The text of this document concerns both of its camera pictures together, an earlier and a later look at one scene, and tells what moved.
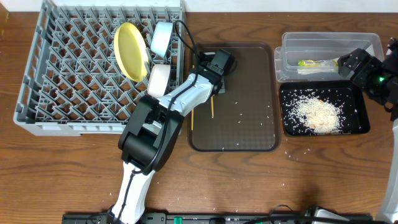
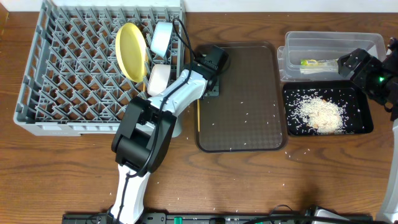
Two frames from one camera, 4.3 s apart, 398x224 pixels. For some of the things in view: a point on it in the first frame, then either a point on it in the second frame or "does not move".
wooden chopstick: (212, 106) → (144, 84)
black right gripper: (371, 63) does not move
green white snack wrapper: (327, 63) does not move
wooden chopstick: (192, 118) → (198, 108)
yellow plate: (132, 51) does not move
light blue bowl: (161, 37) does not move
